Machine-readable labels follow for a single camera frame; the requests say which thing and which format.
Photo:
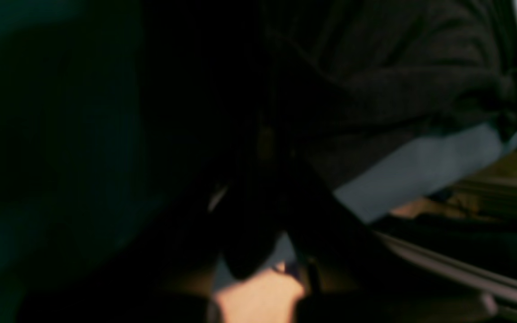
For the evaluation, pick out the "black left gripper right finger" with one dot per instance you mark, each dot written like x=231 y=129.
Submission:
x=352 y=277

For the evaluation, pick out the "black aluminium frame rail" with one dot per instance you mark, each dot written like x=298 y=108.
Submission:
x=476 y=248

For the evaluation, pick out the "blue table cloth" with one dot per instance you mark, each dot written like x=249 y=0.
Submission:
x=108 y=108

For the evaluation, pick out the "dark grey T-shirt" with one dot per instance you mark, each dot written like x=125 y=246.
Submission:
x=386 y=100

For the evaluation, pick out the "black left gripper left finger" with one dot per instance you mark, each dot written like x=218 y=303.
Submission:
x=165 y=276

